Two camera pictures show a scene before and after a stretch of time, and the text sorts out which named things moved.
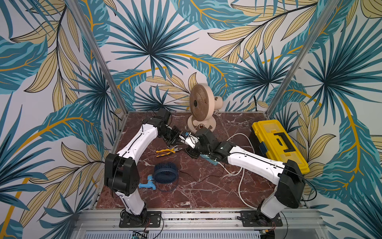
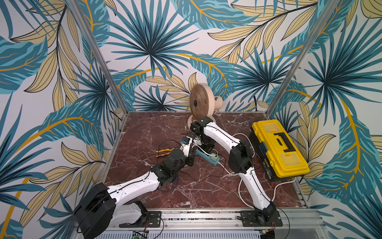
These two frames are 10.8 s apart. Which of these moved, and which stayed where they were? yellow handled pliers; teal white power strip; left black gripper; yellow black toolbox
Moved: left black gripper
Stayed: yellow black toolbox; yellow handled pliers; teal white power strip
